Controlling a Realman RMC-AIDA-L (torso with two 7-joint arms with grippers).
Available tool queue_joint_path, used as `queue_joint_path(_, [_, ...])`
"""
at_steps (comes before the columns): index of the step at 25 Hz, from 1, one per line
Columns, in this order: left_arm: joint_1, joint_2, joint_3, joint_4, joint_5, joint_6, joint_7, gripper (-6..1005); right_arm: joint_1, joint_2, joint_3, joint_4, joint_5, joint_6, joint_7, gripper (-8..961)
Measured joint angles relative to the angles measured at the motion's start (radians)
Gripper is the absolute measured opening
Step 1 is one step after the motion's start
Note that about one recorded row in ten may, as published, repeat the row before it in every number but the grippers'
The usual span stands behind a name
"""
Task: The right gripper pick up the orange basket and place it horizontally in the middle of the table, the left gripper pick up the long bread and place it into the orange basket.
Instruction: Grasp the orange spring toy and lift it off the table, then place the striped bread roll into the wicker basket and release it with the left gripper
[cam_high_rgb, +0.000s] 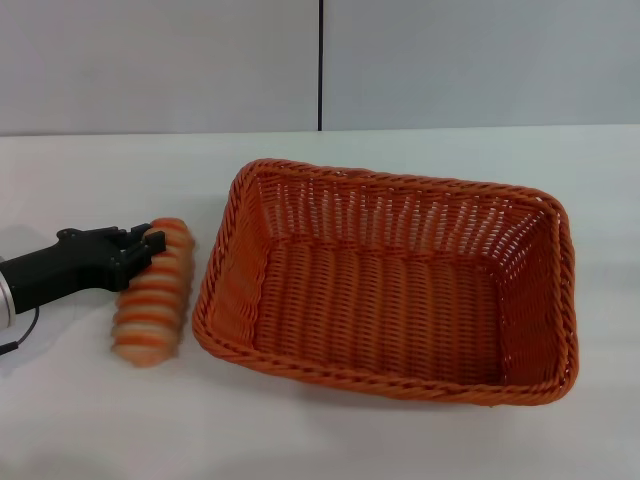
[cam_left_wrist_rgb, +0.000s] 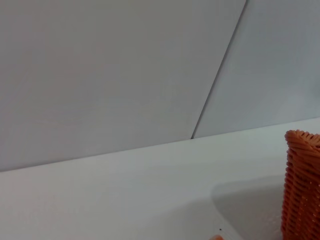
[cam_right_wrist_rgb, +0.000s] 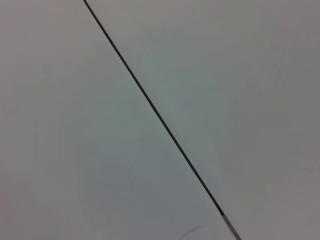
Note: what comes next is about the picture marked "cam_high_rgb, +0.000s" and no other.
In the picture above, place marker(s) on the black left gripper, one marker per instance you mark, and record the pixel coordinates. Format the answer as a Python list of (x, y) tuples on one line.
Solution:
[(65, 270)]

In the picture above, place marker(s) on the orange striped ridged bread roll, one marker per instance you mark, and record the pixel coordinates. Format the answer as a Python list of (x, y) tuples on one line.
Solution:
[(155, 310)]

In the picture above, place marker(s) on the orange woven plastic basket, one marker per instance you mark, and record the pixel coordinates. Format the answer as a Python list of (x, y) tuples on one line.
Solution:
[(380, 290)]

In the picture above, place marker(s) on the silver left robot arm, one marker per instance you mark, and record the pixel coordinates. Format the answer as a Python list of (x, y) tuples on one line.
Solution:
[(5, 300)]

